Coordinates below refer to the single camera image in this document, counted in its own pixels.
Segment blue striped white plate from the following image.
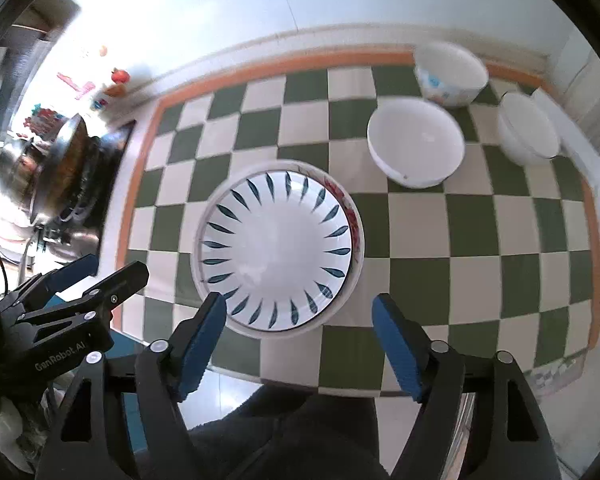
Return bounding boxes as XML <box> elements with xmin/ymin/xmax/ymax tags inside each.
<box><xmin>198</xmin><ymin>169</ymin><xmax>357</xmax><ymax>333</ymax></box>

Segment pink floral white plate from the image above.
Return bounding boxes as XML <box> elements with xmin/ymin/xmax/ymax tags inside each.
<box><xmin>190</xmin><ymin>159</ymin><xmax>366</xmax><ymax>339</ymax></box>

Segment plain white bowl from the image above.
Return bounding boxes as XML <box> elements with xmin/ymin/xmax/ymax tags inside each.
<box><xmin>367</xmin><ymin>98</ymin><xmax>465</xmax><ymax>188</ymax></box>

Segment white bowl dark rim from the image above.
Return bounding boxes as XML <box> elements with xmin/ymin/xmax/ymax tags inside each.
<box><xmin>498</xmin><ymin>92</ymin><xmax>560</xmax><ymax>166</ymax></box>

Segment dotted white bowl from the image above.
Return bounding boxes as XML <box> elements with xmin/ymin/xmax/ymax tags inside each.
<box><xmin>414</xmin><ymin>41</ymin><xmax>489</xmax><ymax>108</ymax></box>

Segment black wok pan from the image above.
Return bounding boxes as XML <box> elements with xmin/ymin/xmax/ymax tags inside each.
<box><xmin>29</xmin><ymin>114</ymin><xmax>95</xmax><ymax>226</ymax></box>

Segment stainless steel steamer pot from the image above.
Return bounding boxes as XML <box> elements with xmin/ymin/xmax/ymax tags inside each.
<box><xmin>0</xmin><ymin>139</ymin><xmax>45</xmax><ymax>212</ymax></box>

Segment gold ingot wall sticker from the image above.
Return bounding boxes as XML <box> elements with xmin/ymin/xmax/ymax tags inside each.
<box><xmin>104</xmin><ymin>84</ymin><xmax>126</xmax><ymax>99</ymax></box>

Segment orange fruit wall sticker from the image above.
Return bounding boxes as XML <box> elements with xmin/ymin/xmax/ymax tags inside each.
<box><xmin>111</xmin><ymin>68</ymin><xmax>131</xmax><ymax>84</ymax></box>

